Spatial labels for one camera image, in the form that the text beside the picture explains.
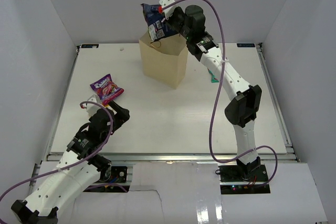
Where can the purple pink gummy bag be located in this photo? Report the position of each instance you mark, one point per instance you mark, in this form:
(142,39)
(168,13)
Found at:
(106,89)

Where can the teal candy bag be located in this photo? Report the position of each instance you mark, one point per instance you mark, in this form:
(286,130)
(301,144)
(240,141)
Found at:
(213,78)

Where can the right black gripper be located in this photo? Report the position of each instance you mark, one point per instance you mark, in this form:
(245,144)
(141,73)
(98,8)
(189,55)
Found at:
(178,11)

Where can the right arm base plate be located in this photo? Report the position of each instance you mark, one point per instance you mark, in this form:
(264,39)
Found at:
(233,173)

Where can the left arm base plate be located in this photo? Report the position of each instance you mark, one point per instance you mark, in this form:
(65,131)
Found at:
(118,174)

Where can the beige paper bag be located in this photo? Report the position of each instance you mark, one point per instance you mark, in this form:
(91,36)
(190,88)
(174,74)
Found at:
(164,60)

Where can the left blue table label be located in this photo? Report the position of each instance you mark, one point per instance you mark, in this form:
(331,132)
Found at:
(90,46)

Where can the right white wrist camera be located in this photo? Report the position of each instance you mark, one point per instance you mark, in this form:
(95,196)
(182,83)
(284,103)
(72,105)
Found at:
(168,5)

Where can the right blue table label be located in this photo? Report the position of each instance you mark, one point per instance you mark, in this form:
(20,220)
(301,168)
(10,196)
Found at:
(245,45)

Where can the aluminium frame rail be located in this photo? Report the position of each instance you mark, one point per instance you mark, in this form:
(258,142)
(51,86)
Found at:
(178,157)

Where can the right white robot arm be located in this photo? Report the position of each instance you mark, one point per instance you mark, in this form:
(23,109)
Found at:
(244,98)

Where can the dark blue snack bag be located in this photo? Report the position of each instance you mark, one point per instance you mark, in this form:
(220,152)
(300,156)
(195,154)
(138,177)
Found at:
(157,28)

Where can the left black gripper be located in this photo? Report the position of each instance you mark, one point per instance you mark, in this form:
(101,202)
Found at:
(121,116)

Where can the blue table label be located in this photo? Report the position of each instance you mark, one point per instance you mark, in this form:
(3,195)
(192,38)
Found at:
(90,46)
(245,45)

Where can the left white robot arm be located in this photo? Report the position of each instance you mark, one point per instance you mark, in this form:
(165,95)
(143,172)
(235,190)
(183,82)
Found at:
(81,165)

